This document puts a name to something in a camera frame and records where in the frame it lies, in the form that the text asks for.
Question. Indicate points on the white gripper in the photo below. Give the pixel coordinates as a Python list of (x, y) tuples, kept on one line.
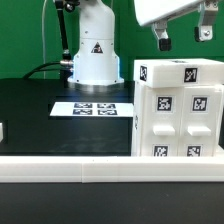
[(150, 11)]

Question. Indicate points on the white cabinet top block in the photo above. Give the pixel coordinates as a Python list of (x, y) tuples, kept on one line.
[(161, 73)]

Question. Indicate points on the white cabinet body box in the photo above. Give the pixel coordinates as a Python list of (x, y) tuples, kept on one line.
[(139, 96)]

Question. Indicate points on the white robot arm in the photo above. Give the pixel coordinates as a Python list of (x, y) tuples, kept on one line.
[(96, 65)]

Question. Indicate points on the white marker base plate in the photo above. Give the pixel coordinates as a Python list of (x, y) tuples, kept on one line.
[(90, 109)]

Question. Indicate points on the white L-shaped obstacle wall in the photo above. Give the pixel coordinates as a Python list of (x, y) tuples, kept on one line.
[(21, 169)]

